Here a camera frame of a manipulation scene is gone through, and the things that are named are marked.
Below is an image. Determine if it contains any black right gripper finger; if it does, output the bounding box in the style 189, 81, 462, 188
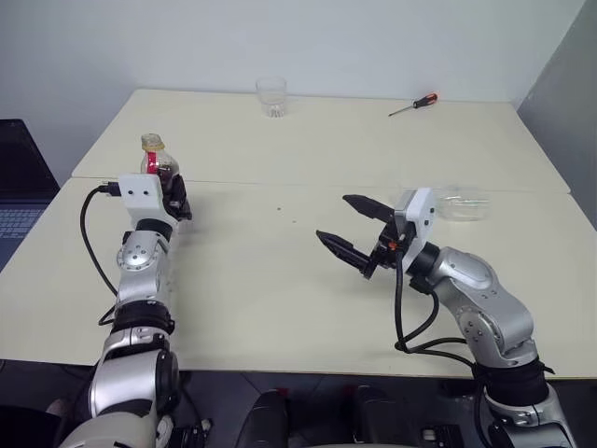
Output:
341, 193, 396, 225
315, 229, 370, 271

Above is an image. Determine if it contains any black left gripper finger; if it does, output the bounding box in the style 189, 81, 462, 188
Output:
168, 175, 188, 205

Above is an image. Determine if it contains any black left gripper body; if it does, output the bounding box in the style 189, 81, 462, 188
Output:
162, 199, 194, 223

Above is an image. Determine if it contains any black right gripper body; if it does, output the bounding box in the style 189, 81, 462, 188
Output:
359, 216, 407, 282

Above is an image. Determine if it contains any soy sauce bottle yellow cap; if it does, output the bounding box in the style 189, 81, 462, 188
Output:
139, 133, 182, 189

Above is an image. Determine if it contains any empty clear plastic bottle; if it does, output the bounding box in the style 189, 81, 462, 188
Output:
396, 183, 493, 223

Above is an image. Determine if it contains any red black screwdriver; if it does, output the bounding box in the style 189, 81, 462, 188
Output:
389, 91, 441, 118

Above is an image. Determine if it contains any clear plastic cup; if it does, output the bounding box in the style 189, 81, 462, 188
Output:
255, 77, 288, 119

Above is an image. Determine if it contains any dark laptop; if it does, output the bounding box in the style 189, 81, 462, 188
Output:
0, 119, 62, 273

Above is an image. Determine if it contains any dark rounded shape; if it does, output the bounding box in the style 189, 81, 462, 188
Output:
348, 385, 423, 448
237, 390, 300, 448

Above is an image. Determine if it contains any grey partition panel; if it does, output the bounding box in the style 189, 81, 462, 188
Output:
516, 0, 597, 231

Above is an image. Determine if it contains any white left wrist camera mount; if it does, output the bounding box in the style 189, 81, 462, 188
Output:
118, 173, 181, 235

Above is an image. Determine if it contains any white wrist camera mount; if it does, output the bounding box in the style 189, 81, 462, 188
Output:
394, 187, 437, 273
118, 173, 181, 235

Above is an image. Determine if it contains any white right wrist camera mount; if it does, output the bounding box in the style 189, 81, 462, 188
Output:
394, 187, 437, 273

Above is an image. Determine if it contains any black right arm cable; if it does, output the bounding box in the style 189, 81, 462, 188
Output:
393, 242, 495, 448

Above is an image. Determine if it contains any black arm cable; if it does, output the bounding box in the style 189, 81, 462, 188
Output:
79, 182, 124, 328
393, 242, 495, 448

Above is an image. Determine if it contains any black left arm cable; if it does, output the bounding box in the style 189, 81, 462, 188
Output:
79, 182, 124, 328

